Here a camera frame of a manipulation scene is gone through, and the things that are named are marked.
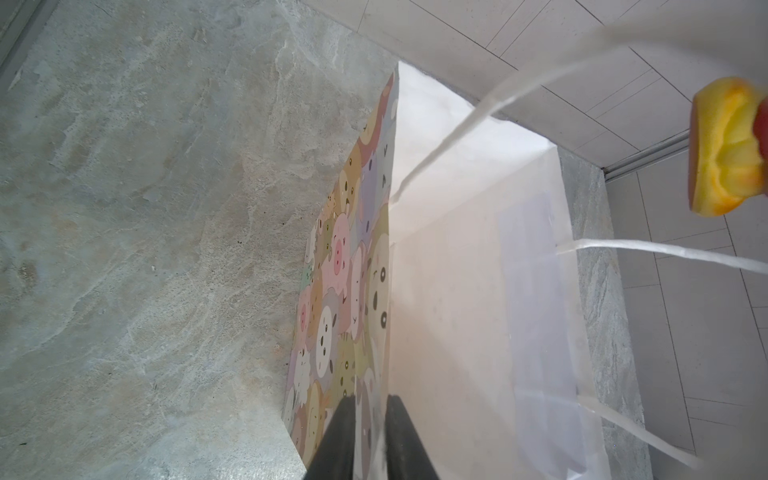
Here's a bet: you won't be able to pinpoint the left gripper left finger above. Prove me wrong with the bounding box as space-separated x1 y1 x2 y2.
303 396 356 480

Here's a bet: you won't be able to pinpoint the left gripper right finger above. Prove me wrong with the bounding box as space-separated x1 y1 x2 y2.
384 395 439 480

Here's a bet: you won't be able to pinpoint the white cartoon paper bag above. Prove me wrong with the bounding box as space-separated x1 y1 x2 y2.
284 1 767 479

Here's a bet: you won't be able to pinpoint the striped round bun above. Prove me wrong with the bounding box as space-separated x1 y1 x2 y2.
688 77 767 217

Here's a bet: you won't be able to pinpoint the red steel kitchen tongs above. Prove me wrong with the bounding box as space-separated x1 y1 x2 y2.
753 97 768 193

